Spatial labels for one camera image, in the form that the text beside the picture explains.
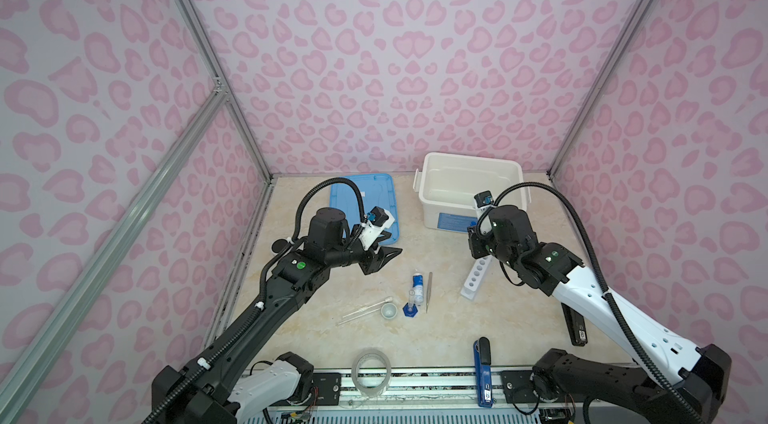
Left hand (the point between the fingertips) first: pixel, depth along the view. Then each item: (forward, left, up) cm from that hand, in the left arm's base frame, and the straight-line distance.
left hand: (394, 237), depth 71 cm
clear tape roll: (-28, +7, -23) cm, 37 cm away
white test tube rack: (0, -23, -22) cm, 32 cm away
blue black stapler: (-24, -21, -23) cm, 39 cm away
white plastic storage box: (+38, -21, -22) cm, 49 cm away
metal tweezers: (-3, -10, -26) cm, 28 cm away
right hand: (+4, -20, -3) cm, 20 cm away
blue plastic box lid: (+39, +6, -27) cm, 48 cm away
